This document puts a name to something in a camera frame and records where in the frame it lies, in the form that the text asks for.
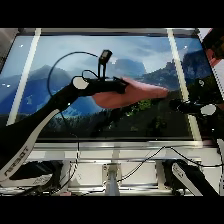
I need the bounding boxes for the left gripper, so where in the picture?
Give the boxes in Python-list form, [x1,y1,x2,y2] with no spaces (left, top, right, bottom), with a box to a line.
[87,76,130,98]

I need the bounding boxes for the pink garment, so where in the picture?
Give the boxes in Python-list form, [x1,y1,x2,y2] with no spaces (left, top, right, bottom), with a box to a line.
[91,77,170,110]

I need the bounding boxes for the heap of clothes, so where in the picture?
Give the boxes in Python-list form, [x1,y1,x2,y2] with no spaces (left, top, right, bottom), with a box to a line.
[201,28,224,69]

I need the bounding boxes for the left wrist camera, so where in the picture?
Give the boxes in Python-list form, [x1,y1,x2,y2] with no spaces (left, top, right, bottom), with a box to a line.
[97,49,113,80]

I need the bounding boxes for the black cable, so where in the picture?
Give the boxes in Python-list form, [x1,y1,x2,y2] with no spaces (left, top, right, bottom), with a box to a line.
[46,51,102,169]
[116,145,224,183]

